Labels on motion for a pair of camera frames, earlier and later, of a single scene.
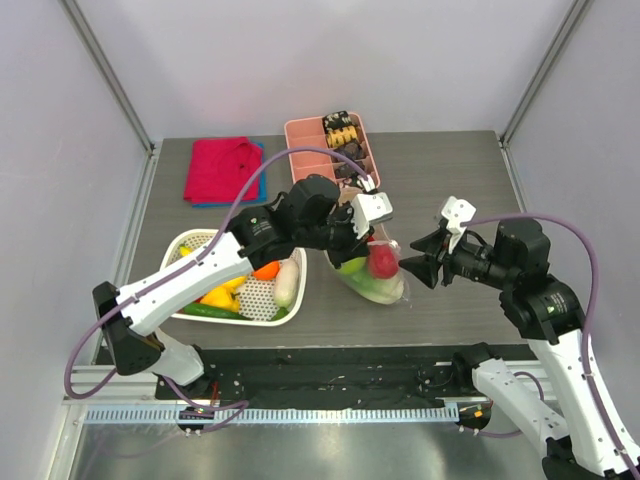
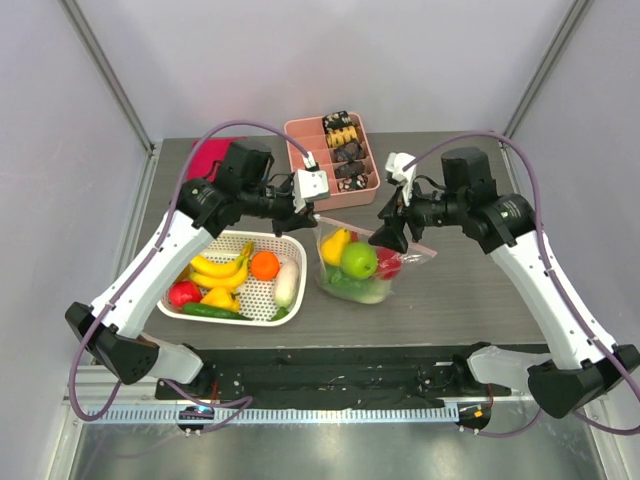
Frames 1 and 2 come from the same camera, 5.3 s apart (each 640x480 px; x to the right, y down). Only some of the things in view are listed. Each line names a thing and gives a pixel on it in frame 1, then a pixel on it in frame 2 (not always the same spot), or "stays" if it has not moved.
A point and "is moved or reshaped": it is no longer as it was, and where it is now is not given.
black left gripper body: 338,237 → 279,203
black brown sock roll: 347,172 stays
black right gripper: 443,260 → 401,215
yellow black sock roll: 336,138 stays
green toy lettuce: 380,290 is moved or reshaped
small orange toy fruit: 267,271 stays
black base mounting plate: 333,377 stays
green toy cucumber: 203,308 stays
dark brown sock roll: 352,151 stays
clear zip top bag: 378,276 is moved or reshaped
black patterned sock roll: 336,121 stays
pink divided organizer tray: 310,131 stays
